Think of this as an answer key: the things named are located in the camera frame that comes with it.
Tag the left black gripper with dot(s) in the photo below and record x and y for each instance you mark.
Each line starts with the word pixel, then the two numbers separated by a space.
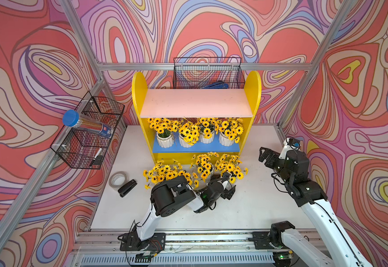
pixel 232 193

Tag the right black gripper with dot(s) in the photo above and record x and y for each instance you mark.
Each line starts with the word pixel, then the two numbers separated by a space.
pixel 273 156

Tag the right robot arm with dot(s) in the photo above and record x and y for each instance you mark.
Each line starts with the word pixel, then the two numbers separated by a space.
pixel 311 198

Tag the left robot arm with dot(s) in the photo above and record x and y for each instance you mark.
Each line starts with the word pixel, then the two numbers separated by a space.
pixel 168 197

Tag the yellow wooden shelf unit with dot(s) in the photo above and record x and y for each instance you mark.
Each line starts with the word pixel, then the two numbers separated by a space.
pixel 192 104

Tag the blue object in back basket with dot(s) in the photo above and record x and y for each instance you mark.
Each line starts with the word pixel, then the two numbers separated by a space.
pixel 217 85

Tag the black stapler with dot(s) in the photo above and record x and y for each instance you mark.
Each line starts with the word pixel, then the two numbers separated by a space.
pixel 126 188

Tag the white tape roll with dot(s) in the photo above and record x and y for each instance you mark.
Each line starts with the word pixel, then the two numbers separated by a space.
pixel 117 180

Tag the black marker in basket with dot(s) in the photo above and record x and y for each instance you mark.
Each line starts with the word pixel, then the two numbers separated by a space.
pixel 97 159

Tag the clear tube blue cap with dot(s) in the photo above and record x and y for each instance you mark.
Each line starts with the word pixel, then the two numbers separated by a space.
pixel 79 121

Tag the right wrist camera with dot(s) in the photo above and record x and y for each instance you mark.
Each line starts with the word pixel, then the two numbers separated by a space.
pixel 289 144

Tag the black wire basket back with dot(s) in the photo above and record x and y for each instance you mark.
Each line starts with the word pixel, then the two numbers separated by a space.
pixel 197 72

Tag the black wire basket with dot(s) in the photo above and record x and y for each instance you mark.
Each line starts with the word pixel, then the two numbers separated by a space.
pixel 197 72
pixel 78 147

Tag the metal base rail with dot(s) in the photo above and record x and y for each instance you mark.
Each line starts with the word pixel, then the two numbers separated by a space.
pixel 195 248

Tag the black wire basket left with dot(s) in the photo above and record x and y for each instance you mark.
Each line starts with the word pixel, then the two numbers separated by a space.
pixel 78 147

